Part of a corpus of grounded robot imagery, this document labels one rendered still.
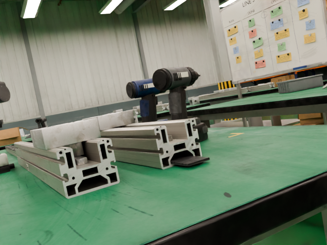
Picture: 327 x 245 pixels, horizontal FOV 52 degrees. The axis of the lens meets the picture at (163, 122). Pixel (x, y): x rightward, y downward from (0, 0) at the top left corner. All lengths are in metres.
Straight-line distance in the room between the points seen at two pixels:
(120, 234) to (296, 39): 3.57
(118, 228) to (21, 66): 12.28
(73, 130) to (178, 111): 0.34
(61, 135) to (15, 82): 11.86
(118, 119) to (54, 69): 11.79
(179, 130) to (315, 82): 2.40
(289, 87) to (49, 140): 2.46
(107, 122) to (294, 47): 3.10
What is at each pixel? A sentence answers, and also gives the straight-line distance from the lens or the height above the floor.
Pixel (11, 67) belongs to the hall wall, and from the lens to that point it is 12.60.
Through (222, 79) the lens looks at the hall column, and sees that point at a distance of 9.49.
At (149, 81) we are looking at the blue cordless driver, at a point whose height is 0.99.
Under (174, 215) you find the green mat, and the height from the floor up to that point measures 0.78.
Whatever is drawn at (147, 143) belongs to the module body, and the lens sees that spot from 0.70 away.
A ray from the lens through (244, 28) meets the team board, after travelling 4.39.
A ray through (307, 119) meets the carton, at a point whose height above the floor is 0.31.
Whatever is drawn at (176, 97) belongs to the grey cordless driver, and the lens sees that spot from 0.91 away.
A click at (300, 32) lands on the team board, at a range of 3.81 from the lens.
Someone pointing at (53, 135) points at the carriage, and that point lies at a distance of 0.67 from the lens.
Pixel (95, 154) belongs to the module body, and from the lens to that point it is 0.64.
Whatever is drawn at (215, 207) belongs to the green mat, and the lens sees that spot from 0.41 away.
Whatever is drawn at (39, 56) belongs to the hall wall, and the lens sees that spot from 12.76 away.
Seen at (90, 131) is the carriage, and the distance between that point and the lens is 0.68.
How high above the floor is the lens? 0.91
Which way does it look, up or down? 4 degrees down
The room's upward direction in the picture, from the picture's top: 11 degrees counter-clockwise
